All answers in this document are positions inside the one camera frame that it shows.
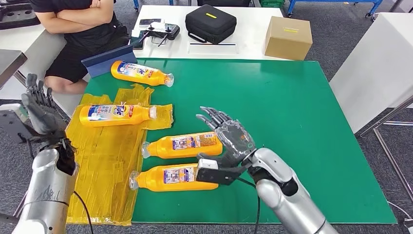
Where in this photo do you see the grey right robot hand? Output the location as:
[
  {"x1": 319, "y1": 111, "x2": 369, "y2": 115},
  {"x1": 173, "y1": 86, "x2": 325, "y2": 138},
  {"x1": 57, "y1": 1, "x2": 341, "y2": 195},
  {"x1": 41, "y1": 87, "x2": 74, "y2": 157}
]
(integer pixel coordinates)
[{"x1": 196, "y1": 106, "x2": 258, "y2": 169}]

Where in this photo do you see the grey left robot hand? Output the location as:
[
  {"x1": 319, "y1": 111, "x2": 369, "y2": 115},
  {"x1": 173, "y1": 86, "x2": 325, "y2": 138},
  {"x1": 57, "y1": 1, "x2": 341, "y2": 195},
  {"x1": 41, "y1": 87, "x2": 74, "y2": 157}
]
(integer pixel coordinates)
[{"x1": 20, "y1": 73, "x2": 68, "y2": 137}]

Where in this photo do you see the orange plastic bottle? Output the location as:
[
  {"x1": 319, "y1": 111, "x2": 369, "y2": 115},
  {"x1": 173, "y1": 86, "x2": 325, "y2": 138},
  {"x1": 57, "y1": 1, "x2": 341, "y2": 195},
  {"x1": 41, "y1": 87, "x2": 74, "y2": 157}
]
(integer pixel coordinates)
[
  {"x1": 111, "y1": 60, "x2": 174, "y2": 88},
  {"x1": 141, "y1": 131, "x2": 224, "y2": 160},
  {"x1": 79, "y1": 104, "x2": 158, "y2": 128},
  {"x1": 129, "y1": 162, "x2": 220, "y2": 193}
]

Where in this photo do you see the dark grey side table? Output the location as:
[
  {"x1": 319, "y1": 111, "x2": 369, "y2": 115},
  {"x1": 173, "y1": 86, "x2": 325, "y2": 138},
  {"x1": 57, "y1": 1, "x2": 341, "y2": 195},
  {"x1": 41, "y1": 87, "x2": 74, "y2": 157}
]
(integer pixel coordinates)
[{"x1": 0, "y1": 49, "x2": 70, "y2": 126}]

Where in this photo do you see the white and grey desk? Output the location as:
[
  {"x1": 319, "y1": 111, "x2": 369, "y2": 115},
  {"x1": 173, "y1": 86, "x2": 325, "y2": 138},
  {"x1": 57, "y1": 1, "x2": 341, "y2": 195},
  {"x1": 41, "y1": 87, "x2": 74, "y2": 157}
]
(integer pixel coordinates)
[{"x1": 0, "y1": 23, "x2": 87, "y2": 118}]

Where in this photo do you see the green table mat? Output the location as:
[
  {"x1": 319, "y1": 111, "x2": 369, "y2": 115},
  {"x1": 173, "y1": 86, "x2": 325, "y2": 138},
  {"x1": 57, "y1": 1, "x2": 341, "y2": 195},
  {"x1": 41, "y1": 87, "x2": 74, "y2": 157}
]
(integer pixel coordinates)
[{"x1": 83, "y1": 58, "x2": 397, "y2": 225}]

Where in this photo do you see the yellow taped cardboard sheet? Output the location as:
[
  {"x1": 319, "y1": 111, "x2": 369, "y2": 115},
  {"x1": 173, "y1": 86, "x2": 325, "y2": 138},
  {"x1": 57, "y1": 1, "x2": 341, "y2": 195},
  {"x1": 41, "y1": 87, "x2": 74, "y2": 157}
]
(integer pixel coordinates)
[{"x1": 64, "y1": 84, "x2": 174, "y2": 227}]

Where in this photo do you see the blue tablet case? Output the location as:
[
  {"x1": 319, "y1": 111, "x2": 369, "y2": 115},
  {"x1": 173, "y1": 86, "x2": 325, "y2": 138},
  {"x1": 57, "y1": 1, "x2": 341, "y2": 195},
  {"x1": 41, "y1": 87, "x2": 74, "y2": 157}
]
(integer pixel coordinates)
[{"x1": 80, "y1": 44, "x2": 134, "y2": 79}]

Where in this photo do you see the person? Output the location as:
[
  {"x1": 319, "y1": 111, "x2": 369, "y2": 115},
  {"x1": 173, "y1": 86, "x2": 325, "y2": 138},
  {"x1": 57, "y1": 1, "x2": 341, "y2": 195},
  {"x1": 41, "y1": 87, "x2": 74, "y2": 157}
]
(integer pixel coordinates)
[{"x1": 30, "y1": 0, "x2": 131, "y2": 95}]

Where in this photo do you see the black moulded tray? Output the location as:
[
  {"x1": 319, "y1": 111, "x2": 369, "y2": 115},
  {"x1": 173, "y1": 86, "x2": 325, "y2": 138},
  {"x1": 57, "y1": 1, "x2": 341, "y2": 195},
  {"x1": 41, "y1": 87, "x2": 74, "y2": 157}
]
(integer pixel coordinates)
[{"x1": 0, "y1": 0, "x2": 41, "y2": 30}]

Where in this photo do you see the brown cardboard box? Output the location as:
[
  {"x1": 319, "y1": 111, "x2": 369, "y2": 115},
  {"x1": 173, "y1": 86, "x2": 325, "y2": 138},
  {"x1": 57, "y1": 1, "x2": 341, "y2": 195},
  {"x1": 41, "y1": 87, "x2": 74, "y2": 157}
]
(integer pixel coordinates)
[{"x1": 264, "y1": 16, "x2": 313, "y2": 61}]

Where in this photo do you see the black carrying case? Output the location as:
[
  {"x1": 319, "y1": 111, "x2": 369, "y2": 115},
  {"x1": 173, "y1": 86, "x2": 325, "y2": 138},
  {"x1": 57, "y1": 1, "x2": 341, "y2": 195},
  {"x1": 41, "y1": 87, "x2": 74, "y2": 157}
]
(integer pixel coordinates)
[{"x1": 185, "y1": 4, "x2": 238, "y2": 45}]

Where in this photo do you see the dark tablet device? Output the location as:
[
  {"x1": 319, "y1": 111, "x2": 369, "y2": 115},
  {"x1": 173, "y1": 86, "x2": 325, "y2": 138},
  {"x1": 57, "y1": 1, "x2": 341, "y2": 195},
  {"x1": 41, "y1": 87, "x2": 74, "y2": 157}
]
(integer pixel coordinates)
[{"x1": 130, "y1": 30, "x2": 146, "y2": 51}]

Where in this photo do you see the black remote controller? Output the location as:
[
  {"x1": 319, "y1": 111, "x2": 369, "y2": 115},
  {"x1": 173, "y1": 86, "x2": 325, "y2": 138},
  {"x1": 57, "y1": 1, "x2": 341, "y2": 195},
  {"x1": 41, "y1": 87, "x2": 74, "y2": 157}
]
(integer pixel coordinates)
[{"x1": 138, "y1": 23, "x2": 181, "y2": 47}]

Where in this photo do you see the black crate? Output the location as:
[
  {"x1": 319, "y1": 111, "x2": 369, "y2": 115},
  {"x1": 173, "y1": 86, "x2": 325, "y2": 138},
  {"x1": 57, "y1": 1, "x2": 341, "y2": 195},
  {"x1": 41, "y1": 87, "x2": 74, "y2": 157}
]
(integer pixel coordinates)
[{"x1": 196, "y1": 0, "x2": 253, "y2": 7}]

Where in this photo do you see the green plastic crate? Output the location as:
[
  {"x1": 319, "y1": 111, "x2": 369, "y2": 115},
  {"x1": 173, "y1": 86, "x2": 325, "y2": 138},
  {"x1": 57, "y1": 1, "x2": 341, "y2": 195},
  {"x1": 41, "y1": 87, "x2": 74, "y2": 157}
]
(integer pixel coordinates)
[{"x1": 258, "y1": 0, "x2": 285, "y2": 8}]

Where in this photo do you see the white side table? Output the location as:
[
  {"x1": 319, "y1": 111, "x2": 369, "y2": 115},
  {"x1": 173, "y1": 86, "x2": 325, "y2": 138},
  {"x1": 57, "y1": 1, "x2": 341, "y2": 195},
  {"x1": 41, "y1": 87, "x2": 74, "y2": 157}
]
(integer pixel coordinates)
[{"x1": 328, "y1": 13, "x2": 413, "y2": 134}]

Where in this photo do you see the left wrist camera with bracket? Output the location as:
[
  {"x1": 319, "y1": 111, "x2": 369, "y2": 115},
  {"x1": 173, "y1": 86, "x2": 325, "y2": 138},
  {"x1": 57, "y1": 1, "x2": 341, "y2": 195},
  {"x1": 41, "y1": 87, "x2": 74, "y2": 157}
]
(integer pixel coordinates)
[{"x1": 0, "y1": 103, "x2": 62, "y2": 144}]

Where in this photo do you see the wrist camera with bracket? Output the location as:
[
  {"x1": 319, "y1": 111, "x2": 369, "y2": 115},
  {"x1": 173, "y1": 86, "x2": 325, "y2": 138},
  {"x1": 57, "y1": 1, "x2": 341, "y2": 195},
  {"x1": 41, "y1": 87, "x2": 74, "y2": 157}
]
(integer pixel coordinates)
[
  {"x1": 0, "y1": 103, "x2": 62, "y2": 144},
  {"x1": 196, "y1": 158, "x2": 252, "y2": 186}
]

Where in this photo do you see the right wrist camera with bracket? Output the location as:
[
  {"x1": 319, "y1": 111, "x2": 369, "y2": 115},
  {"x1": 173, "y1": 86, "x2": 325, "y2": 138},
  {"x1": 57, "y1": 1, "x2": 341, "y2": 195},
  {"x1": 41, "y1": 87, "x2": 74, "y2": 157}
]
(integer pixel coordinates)
[{"x1": 196, "y1": 158, "x2": 252, "y2": 186}]

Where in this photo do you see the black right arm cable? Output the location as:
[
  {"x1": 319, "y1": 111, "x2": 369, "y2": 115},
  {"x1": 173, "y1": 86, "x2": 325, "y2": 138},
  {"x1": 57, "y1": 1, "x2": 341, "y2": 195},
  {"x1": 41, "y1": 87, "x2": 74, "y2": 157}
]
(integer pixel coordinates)
[{"x1": 237, "y1": 177, "x2": 262, "y2": 234}]

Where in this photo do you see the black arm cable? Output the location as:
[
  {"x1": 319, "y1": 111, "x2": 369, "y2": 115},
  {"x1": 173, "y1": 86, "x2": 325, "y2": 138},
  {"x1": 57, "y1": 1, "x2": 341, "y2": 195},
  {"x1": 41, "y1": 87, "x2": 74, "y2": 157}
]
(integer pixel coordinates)
[
  {"x1": 237, "y1": 177, "x2": 262, "y2": 234},
  {"x1": 72, "y1": 191, "x2": 94, "y2": 234}
]

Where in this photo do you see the grey metal table rail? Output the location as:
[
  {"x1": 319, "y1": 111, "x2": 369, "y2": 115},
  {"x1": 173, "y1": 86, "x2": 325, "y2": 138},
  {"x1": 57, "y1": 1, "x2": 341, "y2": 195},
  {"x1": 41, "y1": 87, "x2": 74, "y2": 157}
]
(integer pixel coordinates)
[{"x1": 13, "y1": 192, "x2": 28, "y2": 218}]

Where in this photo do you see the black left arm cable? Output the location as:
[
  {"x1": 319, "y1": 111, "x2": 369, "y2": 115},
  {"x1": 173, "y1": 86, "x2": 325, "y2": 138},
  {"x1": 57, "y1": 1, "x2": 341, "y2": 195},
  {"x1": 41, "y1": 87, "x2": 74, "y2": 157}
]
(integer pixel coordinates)
[{"x1": 72, "y1": 191, "x2": 94, "y2": 234}]

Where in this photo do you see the grey metal leg frame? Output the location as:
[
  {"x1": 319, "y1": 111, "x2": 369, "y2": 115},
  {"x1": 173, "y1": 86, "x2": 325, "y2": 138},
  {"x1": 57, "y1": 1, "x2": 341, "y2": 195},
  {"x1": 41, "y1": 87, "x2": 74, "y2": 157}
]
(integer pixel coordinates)
[{"x1": 356, "y1": 95, "x2": 413, "y2": 202}]

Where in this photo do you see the blue metal cart frame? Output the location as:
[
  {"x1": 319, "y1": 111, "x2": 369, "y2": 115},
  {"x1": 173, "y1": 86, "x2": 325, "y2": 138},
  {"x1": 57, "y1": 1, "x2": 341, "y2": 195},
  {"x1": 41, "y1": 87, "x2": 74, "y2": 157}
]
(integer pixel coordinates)
[{"x1": 286, "y1": 0, "x2": 384, "y2": 18}]

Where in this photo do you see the white cable with plug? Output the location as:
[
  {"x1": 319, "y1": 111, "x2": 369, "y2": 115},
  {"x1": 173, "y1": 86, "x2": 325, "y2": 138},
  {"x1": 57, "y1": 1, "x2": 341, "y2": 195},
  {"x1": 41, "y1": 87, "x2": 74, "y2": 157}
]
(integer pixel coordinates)
[{"x1": 387, "y1": 200, "x2": 413, "y2": 233}]

